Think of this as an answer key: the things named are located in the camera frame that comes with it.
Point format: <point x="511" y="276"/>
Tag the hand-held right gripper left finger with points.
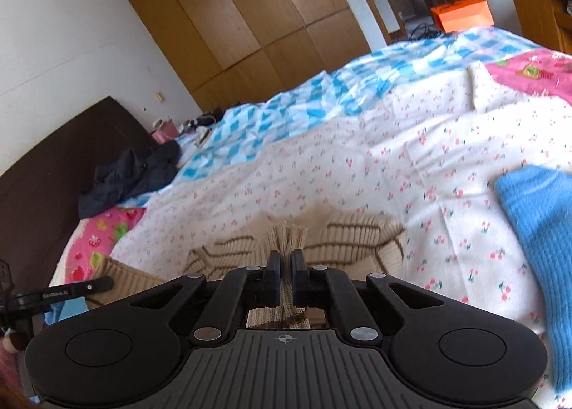
<point x="273" y="275"/>

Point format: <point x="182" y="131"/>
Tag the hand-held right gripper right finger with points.
<point x="299" y="277"/>

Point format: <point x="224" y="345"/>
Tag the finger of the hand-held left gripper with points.
<point x="85" y="288"/>

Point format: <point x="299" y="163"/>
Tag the beige brown striped sweater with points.
<point x="357" y="230"/>

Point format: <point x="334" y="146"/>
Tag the person's left forearm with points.
<point x="9" y="364"/>

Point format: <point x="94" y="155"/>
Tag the light blue towel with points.
<point x="73" y="313"/>

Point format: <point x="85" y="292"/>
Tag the pink strawberry print sheet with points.
<point x="98" y="239"/>

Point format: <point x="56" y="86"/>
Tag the dark brown headboard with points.
<point x="44" y="194"/>

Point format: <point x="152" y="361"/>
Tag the dark navy jacket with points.
<point x="129" y="177"/>

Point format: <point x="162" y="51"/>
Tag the white cherry print sheet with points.
<point x="357" y="168"/>

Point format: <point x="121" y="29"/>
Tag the blue white checked quilt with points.
<point x="268" y="114"/>

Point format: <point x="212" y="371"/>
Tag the small black white object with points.
<point x="203" y="119"/>

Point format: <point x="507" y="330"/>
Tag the blue knit sweater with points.
<point x="540" y="221"/>

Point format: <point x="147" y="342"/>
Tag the wooden wardrobe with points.
<point x="250" y="11"/>

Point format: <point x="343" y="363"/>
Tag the orange box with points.
<point x="462" y="16"/>

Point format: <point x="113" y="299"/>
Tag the wooden bedside shelf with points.
<point x="536" y="16"/>

